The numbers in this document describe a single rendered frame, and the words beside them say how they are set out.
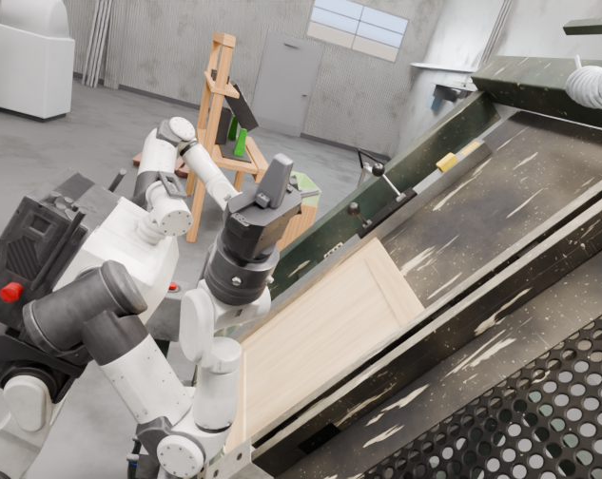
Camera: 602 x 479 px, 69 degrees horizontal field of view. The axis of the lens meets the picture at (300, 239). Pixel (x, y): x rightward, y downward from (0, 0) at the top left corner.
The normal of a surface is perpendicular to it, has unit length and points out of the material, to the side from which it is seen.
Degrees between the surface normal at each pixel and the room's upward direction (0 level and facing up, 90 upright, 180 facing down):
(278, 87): 90
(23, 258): 90
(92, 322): 68
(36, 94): 90
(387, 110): 90
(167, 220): 101
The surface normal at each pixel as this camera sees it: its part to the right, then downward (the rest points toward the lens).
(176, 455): -0.22, 0.32
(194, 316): -0.77, 0.12
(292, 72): 0.07, 0.40
